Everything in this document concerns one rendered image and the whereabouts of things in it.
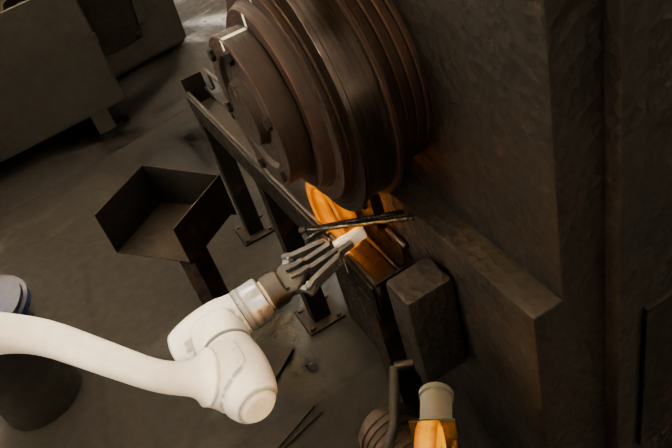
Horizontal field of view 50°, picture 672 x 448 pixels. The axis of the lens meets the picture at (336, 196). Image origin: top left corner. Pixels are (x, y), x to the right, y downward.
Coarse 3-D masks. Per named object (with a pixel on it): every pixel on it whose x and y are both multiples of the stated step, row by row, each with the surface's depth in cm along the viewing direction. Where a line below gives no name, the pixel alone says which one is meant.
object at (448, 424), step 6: (408, 420) 115; (414, 420) 114; (420, 420) 114; (426, 420) 114; (438, 420) 113; (444, 420) 113; (450, 420) 113; (414, 426) 114; (444, 426) 114; (450, 426) 113; (414, 432) 115; (444, 432) 114; (450, 432) 114; (456, 432) 114; (450, 438) 115; (456, 438) 115; (450, 444) 116
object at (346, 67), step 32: (288, 0) 102; (320, 0) 103; (320, 32) 102; (352, 32) 103; (320, 64) 102; (352, 64) 103; (352, 96) 103; (352, 128) 104; (384, 128) 108; (352, 160) 111; (384, 160) 112; (352, 192) 120
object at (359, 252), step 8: (360, 248) 156; (368, 248) 156; (360, 256) 154; (368, 256) 154; (376, 256) 153; (368, 264) 152; (376, 264) 151; (384, 264) 151; (368, 272) 150; (376, 272) 149; (384, 272) 149; (392, 272) 148; (376, 280) 148; (376, 296) 144
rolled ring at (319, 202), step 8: (312, 192) 155; (320, 192) 149; (312, 200) 158; (320, 200) 158; (328, 200) 147; (312, 208) 161; (320, 208) 159; (328, 208) 160; (336, 208) 145; (320, 216) 159; (328, 216) 159; (336, 216) 147; (344, 216) 145; (352, 216) 146; (336, 232) 157; (344, 232) 147
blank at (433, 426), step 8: (424, 424) 108; (432, 424) 108; (440, 424) 111; (416, 432) 106; (424, 432) 106; (432, 432) 105; (440, 432) 110; (416, 440) 105; (424, 440) 104; (432, 440) 104; (440, 440) 109
